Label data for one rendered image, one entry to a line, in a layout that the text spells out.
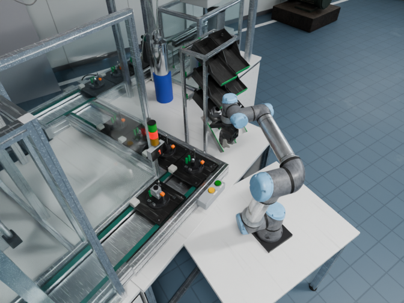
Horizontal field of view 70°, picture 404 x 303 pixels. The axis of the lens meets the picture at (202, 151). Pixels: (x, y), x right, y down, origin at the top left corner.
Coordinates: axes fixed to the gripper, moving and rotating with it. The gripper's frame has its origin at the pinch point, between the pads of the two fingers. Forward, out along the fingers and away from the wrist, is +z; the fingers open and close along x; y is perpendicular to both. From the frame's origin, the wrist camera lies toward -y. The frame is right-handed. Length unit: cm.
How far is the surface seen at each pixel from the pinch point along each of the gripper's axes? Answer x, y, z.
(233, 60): 39, -20, -32
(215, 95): 21.0, -20.7, -15.7
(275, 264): -28, 54, 37
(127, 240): -67, -18, 32
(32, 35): 70, -353, 43
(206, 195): -18.5, 1.1, 27.2
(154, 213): -47, -15, 26
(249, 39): 159, -73, 10
